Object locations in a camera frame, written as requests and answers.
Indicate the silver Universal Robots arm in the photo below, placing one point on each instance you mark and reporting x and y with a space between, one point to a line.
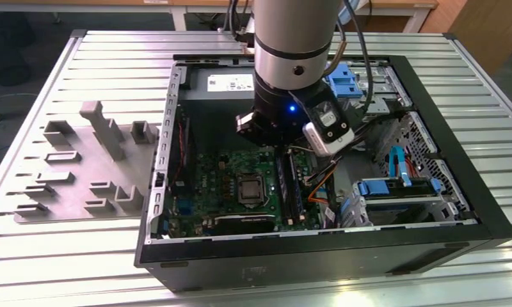
294 38

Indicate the silver CPU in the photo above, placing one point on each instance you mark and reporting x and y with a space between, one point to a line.
251 188

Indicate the grey power supply unit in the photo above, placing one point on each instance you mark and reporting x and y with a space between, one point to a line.
214 121

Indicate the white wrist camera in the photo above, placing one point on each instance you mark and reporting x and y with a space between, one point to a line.
329 144

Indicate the blue plastic drive carrier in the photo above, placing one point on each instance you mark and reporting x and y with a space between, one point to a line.
346 86

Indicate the black open PC case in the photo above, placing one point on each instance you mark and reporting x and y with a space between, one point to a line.
325 256

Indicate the brown wooden cabinet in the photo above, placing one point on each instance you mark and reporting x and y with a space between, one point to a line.
491 32

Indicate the green motherboard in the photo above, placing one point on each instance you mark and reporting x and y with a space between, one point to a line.
214 179

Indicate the hard disk in blue carrier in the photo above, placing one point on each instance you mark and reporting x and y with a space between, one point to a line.
379 190

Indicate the black graphics card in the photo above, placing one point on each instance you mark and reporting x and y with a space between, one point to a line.
243 224

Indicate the silver metal drive cage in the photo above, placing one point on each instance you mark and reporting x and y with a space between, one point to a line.
379 105

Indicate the grey plastic parts rack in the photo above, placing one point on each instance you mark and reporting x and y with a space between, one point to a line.
90 166

